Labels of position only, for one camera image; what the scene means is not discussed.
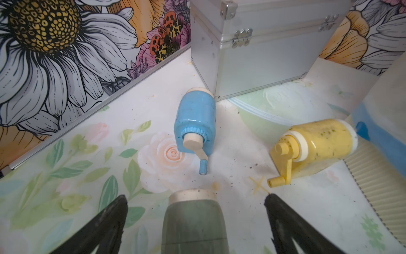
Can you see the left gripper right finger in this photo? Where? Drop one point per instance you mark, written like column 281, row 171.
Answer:
column 290, row 229

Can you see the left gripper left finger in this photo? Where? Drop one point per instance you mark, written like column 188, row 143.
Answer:
column 102, row 234

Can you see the translucent green shavings tray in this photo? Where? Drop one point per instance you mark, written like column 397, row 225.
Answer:
column 194, row 224

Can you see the blue pencil sharpener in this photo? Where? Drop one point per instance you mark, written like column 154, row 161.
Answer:
column 195, row 125

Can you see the yellow pencil sharpener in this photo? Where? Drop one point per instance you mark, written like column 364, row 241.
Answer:
column 309, row 148

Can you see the white lined trash bin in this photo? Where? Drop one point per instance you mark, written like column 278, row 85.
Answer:
column 379, row 163

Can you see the pale green round lid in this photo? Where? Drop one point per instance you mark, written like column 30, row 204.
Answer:
column 270, row 112

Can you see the silver aluminium case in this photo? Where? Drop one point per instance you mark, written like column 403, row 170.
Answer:
column 239, row 47

